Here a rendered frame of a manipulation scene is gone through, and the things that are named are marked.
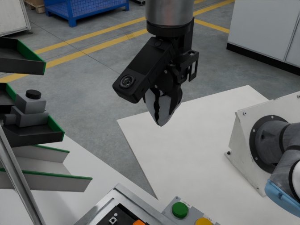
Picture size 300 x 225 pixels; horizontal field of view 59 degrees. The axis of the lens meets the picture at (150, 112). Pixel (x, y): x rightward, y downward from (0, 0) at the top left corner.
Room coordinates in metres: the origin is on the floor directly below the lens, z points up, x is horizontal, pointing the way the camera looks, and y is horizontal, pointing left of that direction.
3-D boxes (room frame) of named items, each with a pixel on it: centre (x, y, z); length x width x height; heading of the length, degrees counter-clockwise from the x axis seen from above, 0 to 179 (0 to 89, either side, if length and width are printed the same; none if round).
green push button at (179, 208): (0.38, -0.08, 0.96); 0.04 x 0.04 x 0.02
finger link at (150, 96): (0.44, -0.02, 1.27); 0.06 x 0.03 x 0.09; 141
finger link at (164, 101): (0.42, -0.04, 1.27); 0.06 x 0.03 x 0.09; 141
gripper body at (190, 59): (0.43, -0.03, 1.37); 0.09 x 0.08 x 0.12; 141
